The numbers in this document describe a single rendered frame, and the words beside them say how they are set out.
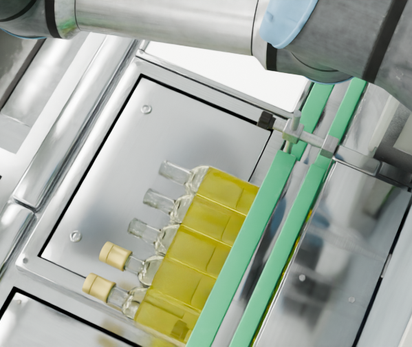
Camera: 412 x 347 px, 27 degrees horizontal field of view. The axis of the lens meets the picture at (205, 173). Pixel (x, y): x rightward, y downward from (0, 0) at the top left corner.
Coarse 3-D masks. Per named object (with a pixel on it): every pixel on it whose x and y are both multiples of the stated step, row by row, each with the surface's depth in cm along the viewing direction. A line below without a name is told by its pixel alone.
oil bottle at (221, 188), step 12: (204, 168) 142; (216, 168) 143; (192, 180) 142; (204, 180) 141; (216, 180) 141; (228, 180) 142; (240, 180) 142; (192, 192) 141; (204, 192) 141; (216, 192) 141; (228, 192) 141; (240, 192) 141; (252, 192) 141; (228, 204) 140; (240, 204) 140
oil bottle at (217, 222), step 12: (180, 204) 140; (192, 204) 140; (204, 204) 140; (216, 204) 140; (180, 216) 139; (192, 216) 139; (204, 216) 139; (216, 216) 139; (228, 216) 139; (240, 216) 139; (192, 228) 138; (204, 228) 138; (216, 228) 138; (228, 228) 138; (240, 228) 138; (216, 240) 138; (228, 240) 137; (288, 264) 136
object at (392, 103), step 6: (390, 96) 138; (390, 102) 118; (396, 102) 119; (384, 108) 137; (390, 108) 120; (396, 108) 121; (384, 114) 122; (390, 114) 121; (378, 120) 136; (384, 120) 123; (390, 120) 124; (378, 126) 125; (384, 126) 126; (378, 132) 127; (384, 132) 128; (372, 138) 129; (378, 138) 128; (372, 144) 130; (378, 144) 131; (372, 150) 132
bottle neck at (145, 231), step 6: (132, 222) 140; (138, 222) 140; (144, 222) 140; (132, 228) 139; (138, 228) 139; (144, 228) 139; (150, 228) 139; (156, 228) 140; (132, 234) 140; (138, 234) 139; (144, 234) 139; (150, 234) 139; (156, 234) 139; (144, 240) 140; (150, 240) 139
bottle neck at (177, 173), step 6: (162, 162) 144; (168, 162) 144; (162, 168) 144; (168, 168) 144; (174, 168) 144; (180, 168) 144; (162, 174) 144; (168, 174) 144; (174, 174) 143; (180, 174) 143; (186, 174) 143; (174, 180) 144; (180, 180) 144
